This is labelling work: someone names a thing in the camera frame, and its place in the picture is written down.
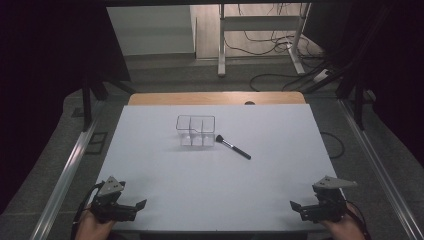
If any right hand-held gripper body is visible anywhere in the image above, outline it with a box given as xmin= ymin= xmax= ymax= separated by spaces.
xmin=309 ymin=175 xmax=358 ymax=224

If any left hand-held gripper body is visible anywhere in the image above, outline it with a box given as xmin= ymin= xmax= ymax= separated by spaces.
xmin=90 ymin=175 xmax=137 ymax=224

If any black makeup brush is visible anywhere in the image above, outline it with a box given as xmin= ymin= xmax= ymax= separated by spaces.
xmin=215 ymin=134 xmax=252 ymax=161

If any clear plastic divided organizer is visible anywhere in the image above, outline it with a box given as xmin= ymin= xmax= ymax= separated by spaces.
xmin=175 ymin=114 xmax=217 ymax=148

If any person's left hand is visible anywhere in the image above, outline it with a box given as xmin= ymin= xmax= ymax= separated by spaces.
xmin=74 ymin=207 xmax=117 ymax=240

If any person's right hand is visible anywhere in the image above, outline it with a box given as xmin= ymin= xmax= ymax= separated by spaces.
xmin=320 ymin=202 xmax=367 ymax=240

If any black floor plate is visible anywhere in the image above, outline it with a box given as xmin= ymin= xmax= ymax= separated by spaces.
xmin=85 ymin=131 xmax=109 ymax=156

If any white table mat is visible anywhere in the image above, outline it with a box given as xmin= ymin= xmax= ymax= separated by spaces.
xmin=78 ymin=103 xmax=338 ymax=233

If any black metal stand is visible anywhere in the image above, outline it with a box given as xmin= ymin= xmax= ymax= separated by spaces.
xmin=80 ymin=74 xmax=137 ymax=133
xmin=335 ymin=66 xmax=378 ymax=132

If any wooden table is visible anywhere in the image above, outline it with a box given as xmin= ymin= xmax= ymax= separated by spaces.
xmin=127 ymin=91 xmax=307 ymax=107

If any white power strip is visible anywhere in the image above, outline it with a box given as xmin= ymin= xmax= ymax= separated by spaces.
xmin=312 ymin=68 xmax=332 ymax=84

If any dark curtain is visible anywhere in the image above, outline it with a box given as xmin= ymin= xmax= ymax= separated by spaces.
xmin=0 ymin=0 xmax=132 ymax=215
xmin=302 ymin=0 xmax=424 ymax=172

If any white cabinet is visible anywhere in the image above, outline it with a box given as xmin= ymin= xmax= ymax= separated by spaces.
xmin=106 ymin=4 xmax=198 ymax=57

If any right hand-held gripper cable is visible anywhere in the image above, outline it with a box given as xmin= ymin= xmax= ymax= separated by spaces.
xmin=345 ymin=199 xmax=373 ymax=240

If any aluminium rail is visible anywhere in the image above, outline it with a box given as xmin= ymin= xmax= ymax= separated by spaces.
xmin=29 ymin=99 xmax=105 ymax=240
xmin=337 ymin=98 xmax=424 ymax=240

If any black cable loop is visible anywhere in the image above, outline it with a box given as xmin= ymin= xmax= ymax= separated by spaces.
xmin=319 ymin=131 xmax=346 ymax=160

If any tangle of black floor cables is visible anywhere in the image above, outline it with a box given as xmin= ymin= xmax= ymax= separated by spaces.
xmin=222 ymin=3 xmax=334 ymax=93

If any white metal desk frame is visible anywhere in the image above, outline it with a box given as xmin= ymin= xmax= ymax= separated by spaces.
xmin=217 ymin=2 xmax=313 ymax=78

